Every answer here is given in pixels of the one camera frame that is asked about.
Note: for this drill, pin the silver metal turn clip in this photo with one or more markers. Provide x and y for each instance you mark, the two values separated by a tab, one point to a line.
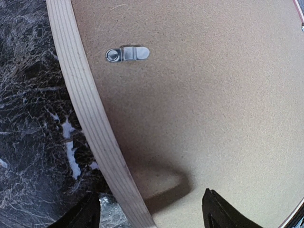
127	53

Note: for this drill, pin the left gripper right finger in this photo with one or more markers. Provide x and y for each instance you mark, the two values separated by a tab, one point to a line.
218	213

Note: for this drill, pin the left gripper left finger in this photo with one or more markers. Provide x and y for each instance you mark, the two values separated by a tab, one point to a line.
85	214

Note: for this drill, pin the brown cardboard backing board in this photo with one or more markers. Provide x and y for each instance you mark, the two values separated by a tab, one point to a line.
202	107

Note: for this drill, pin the pink wooden picture frame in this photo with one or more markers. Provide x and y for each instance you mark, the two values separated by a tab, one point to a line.
90	107

